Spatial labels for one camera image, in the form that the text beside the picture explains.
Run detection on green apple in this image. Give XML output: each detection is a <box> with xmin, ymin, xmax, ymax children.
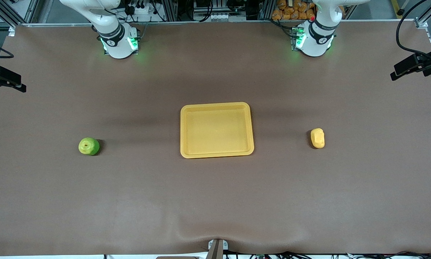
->
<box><xmin>78</xmin><ymin>137</ymin><xmax>100</xmax><ymax>156</ymax></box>

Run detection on yellow potato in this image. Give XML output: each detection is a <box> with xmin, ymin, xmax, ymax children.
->
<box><xmin>310</xmin><ymin>128</ymin><xmax>325</xmax><ymax>149</ymax></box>

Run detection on yellow plastic tray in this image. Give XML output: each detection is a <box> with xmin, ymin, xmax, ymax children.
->
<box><xmin>180</xmin><ymin>102</ymin><xmax>255</xmax><ymax>159</ymax></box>

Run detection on bag of orange items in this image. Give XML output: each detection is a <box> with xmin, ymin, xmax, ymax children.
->
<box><xmin>272</xmin><ymin>0</ymin><xmax>316</xmax><ymax>21</ymax></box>

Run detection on white power strip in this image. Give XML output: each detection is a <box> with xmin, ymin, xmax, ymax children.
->
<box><xmin>124</xmin><ymin>3</ymin><xmax>155</xmax><ymax>17</ymax></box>

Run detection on brown table mat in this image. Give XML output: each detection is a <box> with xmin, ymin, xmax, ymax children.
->
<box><xmin>0</xmin><ymin>21</ymin><xmax>431</xmax><ymax>256</ymax></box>

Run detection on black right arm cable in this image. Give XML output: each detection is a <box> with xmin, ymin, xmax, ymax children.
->
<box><xmin>0</xmin><ymin>40</ymin><xmax>15</xmax><ymax>59</ymax></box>

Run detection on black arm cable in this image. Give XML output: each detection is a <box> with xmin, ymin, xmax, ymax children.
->
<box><xmin>396</xmin><ymin>0</ymin><xmax>431</xmax><ymax>69</ymax></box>
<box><xmin>0</xmin><ymin>40</ymin><xmax>15</xmax><ymax>59</ymax></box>

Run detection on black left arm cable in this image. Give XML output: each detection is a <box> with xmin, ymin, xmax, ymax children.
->
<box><xmin>396</xmin><ymin>0</ymin><xmax>431</xmax><ymax>69</ymax></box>

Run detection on aluminium frame post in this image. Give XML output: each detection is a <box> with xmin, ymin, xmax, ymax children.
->
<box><xmin>0</xmin><ymin>0</ymin><xmax>17</xmax><ymax>36</ymax></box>
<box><xmin>414</xmin><ymin>0</ymin><xmax>431</xmax><ymax>29</ymax></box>

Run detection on silver table edge rail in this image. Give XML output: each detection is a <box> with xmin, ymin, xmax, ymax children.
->
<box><xmin>16</xmin><ymin>19</ymin><xmax>416</xmax><ymax>28</ymax></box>

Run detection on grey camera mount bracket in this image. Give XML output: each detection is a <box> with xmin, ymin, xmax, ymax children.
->
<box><xmin>208</xmin><ymin>238</ymin><xmax>229</xmax><ymax>259</ymax></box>

